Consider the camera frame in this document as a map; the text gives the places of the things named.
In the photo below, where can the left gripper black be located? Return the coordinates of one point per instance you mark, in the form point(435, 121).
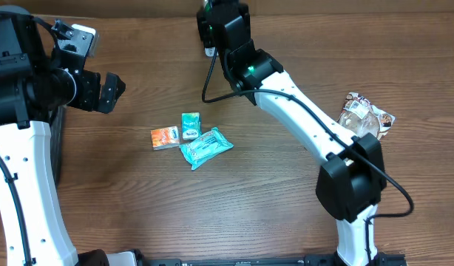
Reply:
point(93, 100)

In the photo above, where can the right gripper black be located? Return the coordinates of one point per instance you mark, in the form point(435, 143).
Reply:
point(205, 30)

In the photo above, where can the orange packet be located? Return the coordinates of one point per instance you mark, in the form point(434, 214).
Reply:
point(165, 138)

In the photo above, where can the small green white packet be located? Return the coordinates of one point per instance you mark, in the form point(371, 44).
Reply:
point(191, 125)

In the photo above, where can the teal wet wipes pack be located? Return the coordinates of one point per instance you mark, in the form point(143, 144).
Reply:
point(205, 147)

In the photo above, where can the brown white snack bag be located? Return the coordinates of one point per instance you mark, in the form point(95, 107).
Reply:
point(362, 117)

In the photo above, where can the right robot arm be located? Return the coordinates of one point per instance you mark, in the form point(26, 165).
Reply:
point(351, 175)

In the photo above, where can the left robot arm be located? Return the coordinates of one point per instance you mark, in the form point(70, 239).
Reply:
point(42, 70)

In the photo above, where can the white barcode scanner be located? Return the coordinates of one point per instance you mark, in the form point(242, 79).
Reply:
point(211, 51)

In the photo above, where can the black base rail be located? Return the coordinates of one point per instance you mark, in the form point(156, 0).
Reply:
point(135, 257)

